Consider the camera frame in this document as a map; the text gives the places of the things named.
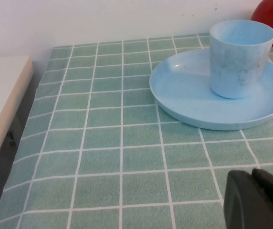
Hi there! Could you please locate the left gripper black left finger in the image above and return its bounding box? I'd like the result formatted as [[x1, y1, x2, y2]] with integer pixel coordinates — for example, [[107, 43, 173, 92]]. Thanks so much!
[[223, 169, 273, 229]]

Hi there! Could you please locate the light blue plastic cup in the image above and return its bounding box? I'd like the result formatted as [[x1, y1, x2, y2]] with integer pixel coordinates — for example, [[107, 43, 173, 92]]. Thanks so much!
[[209, 20, 273, 99]]

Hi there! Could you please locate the light blue plastic plate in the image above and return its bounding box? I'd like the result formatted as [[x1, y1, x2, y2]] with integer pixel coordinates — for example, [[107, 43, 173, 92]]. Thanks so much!
[[149, 49, 273, 131]]

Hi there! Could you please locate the green checkered tablecloth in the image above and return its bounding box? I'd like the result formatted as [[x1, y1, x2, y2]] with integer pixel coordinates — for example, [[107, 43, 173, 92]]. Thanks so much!
[[0, 32, 273, 229]]

